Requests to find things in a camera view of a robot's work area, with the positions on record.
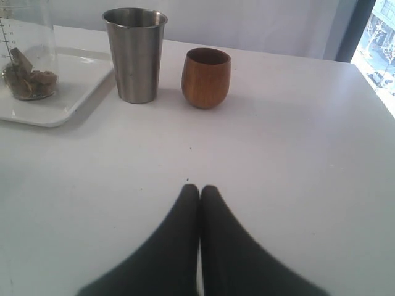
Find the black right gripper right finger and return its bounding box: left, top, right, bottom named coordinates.
left=200, top=185, right=327, bottom=295

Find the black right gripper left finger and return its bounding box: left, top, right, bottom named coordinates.
left=79, top=184, right=199, bottom=295

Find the brown wooden cup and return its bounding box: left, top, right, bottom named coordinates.
left=181, top=47, right=231, bottom=109

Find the stainless steel cup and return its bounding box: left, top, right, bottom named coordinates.
left=102, top=7, right=168, bottom=104

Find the clear plastic shaker cup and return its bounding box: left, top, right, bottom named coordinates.
left=1, top=1, right=59, bottom=96

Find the white rectangular tray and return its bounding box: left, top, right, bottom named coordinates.
left=1, top=47, right=112, bottom=128

